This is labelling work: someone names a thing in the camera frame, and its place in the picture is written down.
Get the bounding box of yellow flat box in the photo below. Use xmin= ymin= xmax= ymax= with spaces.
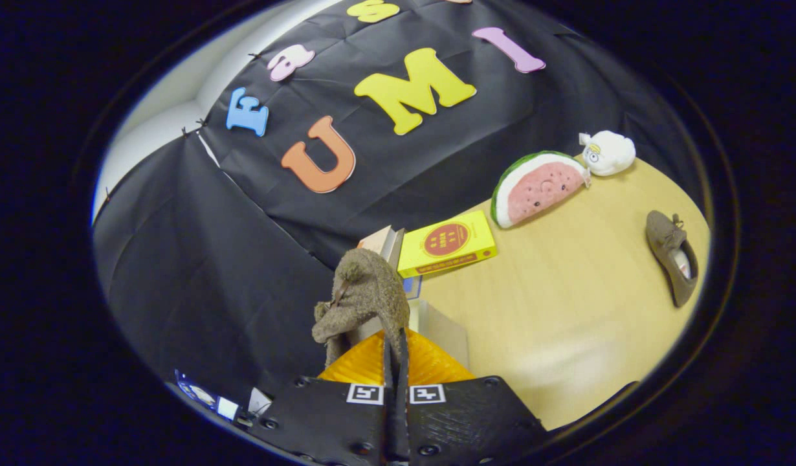
xmin=396 ymin=210 xmax=499 ymax=280

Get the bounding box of brown fuzzy slipper shoe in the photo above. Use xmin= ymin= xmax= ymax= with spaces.
xmin=311 ymin=247 xmax=412 ymax=368
xmin=645 ymin=210 xmax=700 ymax=309

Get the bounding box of beige book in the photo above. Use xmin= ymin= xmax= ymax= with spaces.
xmin=357 ymin=225 xmax=406 ymax=274

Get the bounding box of white plush toy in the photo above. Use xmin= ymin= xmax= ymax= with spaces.
xmin=579 ymin=129 xmax=637 ymax=177

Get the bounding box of watermelon slice plush toy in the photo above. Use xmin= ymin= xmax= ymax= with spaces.
xmin=490 ymin=150 xmax=591 ymax=230

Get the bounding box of computer monitor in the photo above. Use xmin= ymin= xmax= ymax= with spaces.
xmin=174 ymin=369 xmax=241 ymax=422

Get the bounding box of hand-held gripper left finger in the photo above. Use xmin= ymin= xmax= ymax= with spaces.
xmin=248 ymin=329 xmax=399 ymax=466

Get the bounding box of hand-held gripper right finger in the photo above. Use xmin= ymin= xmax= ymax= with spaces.
xmin=397 ymin=327 xmax=548 ymax=466

